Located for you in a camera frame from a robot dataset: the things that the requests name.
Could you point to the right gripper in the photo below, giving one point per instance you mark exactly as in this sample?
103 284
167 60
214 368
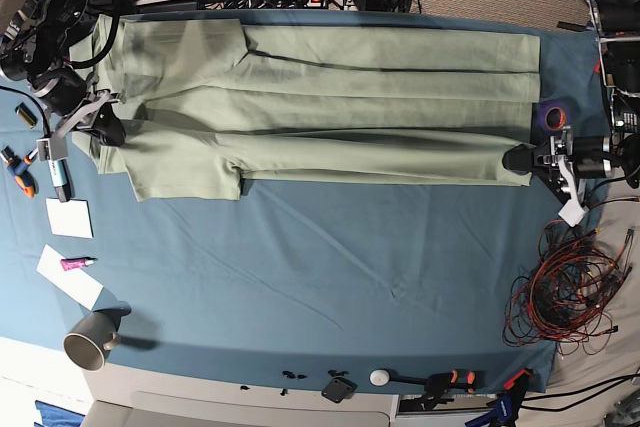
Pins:
65 92

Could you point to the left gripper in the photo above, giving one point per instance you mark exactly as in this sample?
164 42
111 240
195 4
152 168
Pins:
588 158

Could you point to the sage green T-shirt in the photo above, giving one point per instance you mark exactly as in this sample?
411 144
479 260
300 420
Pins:
211 103

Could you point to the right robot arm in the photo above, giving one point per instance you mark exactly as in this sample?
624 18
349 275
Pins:
33 49

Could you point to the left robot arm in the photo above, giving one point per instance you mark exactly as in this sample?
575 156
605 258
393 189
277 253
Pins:
616 24

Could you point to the black remote control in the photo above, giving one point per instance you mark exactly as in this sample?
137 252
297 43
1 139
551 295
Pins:
564 190

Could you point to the purple tape roll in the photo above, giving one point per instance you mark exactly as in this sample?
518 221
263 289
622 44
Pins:
552 116

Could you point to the light blue highlighter marker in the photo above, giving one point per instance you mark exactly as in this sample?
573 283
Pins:
60 180

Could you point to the blue orange screwdriver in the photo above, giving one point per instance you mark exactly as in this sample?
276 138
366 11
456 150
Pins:
18 169

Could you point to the white square paper note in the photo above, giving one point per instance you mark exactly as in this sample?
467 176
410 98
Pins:
71 218

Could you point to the small pink glue tube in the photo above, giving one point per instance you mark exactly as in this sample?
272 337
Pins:
76 263

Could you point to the white rectangular paper slip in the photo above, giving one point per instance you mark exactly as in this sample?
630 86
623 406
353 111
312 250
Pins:
75 283

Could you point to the blue table cloth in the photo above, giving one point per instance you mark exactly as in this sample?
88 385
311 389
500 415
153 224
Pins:
303 278

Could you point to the grey ceramic mug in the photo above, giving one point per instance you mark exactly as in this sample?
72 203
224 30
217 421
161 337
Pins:
90 342

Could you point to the orange black bar clamp bottom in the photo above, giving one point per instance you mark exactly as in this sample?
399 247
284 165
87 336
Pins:
435 387

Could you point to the blue black clamp bottom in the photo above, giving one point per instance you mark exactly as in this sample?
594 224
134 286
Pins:
505 407

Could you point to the white round puck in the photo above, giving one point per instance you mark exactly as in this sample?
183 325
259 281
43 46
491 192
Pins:
380 377

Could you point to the black square plate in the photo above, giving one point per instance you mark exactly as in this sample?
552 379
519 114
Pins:
338 390

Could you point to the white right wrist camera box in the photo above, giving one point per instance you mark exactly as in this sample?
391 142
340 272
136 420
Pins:
52 148

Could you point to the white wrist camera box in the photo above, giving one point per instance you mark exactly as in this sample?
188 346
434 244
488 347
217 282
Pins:
52 148
572 212

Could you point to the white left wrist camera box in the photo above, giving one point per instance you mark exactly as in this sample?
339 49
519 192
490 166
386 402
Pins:
572 212

